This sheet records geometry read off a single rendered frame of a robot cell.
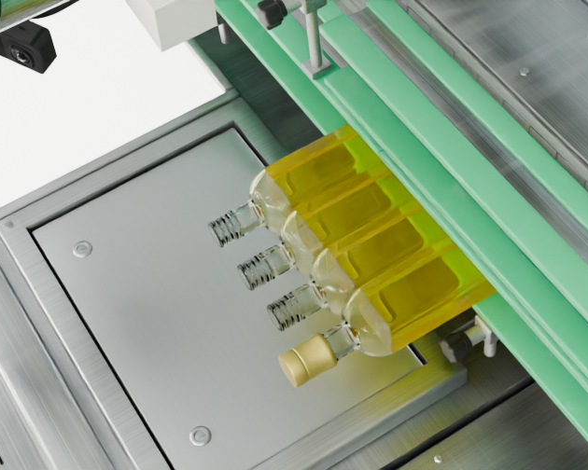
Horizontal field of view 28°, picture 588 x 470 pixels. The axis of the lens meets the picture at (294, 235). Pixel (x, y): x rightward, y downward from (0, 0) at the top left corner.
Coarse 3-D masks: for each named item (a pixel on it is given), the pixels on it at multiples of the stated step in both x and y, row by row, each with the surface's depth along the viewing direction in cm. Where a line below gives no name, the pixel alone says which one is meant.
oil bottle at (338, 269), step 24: (384, 216) 114; (408, 216) 113; (360, 240) 112; (384, 240) 112; (408, 240) 112; (432, 240) 112; (312, 264) 112; (336, 264) 111; (360, 264) 111; (384, 264) 111; (336, 288) 110; (336, 312) 112
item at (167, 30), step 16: (128, 0) 112; (144, 0) 106; (160, 0) 105; (176, 0) 105; (192, 0) 106; (208, 0) 108; (144, 16) 109; (160, 16) 106; (176, 16) 107; (192, 16) 108; (208, 16) 110; (160, 32) 107; (176, 32) 109; (192, 32) 110; (160, 48) 110
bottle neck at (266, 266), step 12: (264, 252) 115; (276, 252) 114; (240, 264) 114; (252, 264) 114; (264, 264) 114; (276, 264) 114; (288, 264) 115; (240, 276) 116; (252, 276) 113; (264, 276) 114; (276, 276) 115; (252, 288) 114
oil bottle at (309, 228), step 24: (384, 168) 117; (336, 192) 116; (360, 192) 116; (384, 192) 116; (408, 192) 115; (288, 216) 115; (312, 216) 115; (336, 216) 114; (360, 216) 114; (288, 240) 114; (312, 240) 113; (336, 240) 113
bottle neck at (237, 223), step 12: (252, 204) 117; (228, 216) 117; (240, 216) 117; (252, 216) 117; (216, 228) 116; (228, 228) 116; (240, 228) 117; (252, 228) 118; (216, 240) 118; (228, 240) 117
